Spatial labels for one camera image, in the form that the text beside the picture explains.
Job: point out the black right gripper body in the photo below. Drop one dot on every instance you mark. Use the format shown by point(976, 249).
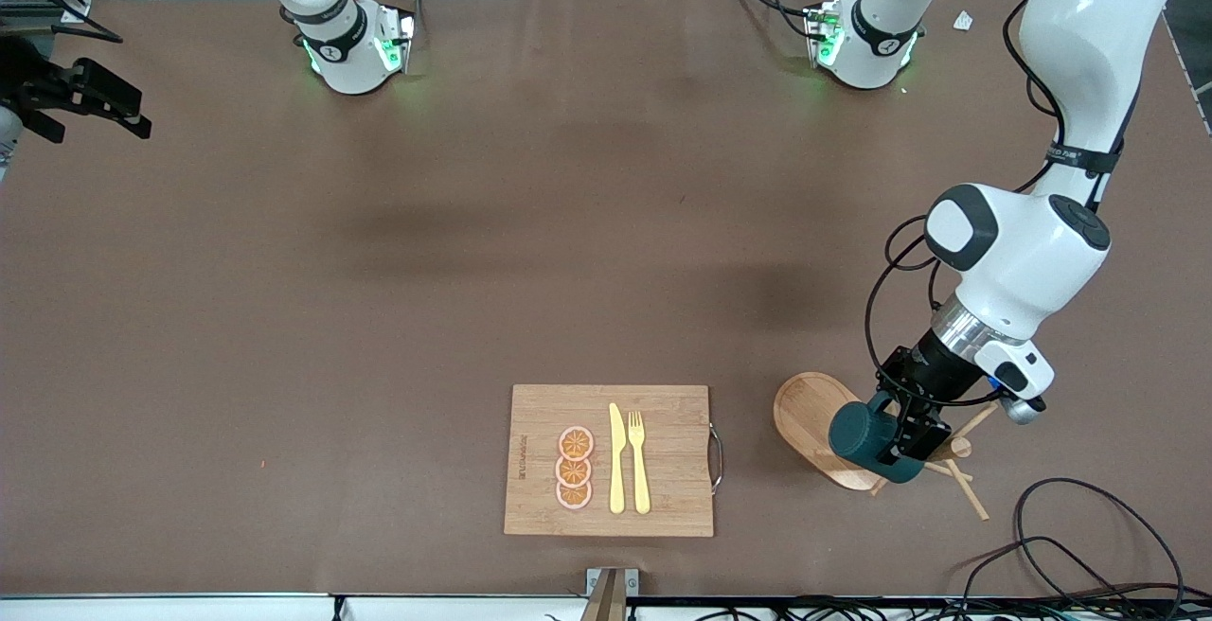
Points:
point(38, 91)

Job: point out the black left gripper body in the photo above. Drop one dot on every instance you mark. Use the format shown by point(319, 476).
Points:
point(940, 367)

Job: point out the dark teal mug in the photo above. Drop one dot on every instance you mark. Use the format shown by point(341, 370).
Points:
point(857, 436)

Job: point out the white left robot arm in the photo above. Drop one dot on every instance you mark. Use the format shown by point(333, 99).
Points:
point(1089, 44)

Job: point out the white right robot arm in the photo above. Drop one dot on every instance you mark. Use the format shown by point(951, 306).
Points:
point(346, 62)

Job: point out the wooden mug tree rack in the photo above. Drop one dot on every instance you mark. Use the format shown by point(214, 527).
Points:
point(805, 413)

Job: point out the wooden cutting board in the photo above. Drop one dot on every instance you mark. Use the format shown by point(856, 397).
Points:
point(663, 460)

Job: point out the yellow plastic fork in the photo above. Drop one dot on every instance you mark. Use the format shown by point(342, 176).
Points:
point(640, 470)

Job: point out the yellow plastic knife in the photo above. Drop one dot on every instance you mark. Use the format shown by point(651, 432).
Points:
point(616, 460)

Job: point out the orange slice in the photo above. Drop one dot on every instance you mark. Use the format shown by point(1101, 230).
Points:
point(576, 443)

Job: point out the small white paper scrap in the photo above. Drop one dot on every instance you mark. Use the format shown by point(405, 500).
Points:
point(963, 21)

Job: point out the brown table cover mat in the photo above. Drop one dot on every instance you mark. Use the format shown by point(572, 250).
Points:
point(379, 318)

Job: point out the metal mount bracket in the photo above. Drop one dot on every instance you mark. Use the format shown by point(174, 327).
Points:
point(632, 583)

